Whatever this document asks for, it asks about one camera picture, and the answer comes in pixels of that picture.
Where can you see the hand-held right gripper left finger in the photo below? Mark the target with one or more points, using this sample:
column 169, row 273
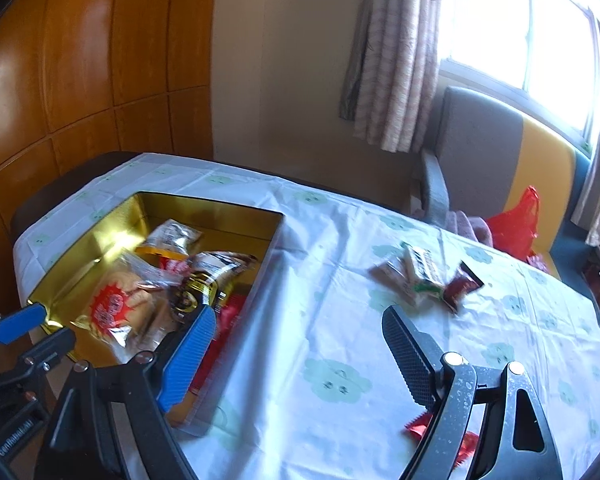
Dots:
column 190, row 360

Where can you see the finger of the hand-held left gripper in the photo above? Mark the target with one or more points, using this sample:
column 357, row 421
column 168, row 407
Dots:
column 20, row 322
column 50, row 347

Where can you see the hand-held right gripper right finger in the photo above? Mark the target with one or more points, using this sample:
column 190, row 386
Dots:
column 412, row 365

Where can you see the red foil snack packet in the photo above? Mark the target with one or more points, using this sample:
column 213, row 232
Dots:
column 227, row 320

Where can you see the white red small packet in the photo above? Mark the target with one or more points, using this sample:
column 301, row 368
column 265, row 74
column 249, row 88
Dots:
column 419, row 427

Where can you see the dark brown cake packet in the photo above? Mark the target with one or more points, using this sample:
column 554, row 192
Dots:
column 200, row 290

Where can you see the cake packet with red label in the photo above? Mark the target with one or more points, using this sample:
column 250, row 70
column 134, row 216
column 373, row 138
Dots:
column 115, row 305

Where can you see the clear cracker roll packet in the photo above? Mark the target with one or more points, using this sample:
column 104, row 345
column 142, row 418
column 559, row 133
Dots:
column 392, row 275

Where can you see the dark red snack packet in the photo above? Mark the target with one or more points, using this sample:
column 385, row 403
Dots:
column 460, row 285

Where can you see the green striped cracker packet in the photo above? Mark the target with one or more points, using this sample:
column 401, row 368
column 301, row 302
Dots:
column 422, row 265

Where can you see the gold tin box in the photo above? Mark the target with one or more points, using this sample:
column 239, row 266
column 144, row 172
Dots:
column 95, row 250

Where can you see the white orange snack packet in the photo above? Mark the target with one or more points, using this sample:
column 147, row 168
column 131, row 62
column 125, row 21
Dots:
column 172, row 235

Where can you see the white floral tablecloth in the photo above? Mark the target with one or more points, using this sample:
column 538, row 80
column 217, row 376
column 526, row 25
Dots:
column 330, row 310

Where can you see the dark brown table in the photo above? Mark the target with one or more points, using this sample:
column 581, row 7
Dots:
column 55, row 190

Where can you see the pink cloth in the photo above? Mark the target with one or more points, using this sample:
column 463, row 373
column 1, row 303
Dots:
column 472, row 227

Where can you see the red plastic bag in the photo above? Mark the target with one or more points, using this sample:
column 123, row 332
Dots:
column 510, row 230

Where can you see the grey yellow armchair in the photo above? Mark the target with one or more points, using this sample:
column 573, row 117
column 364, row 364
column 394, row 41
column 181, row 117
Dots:
column 475, row 130

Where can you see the wooden wardrobe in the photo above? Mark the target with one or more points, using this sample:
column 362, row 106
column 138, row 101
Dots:
column 80, row 60

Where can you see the window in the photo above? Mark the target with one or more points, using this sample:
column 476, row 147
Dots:
column 480, row 20

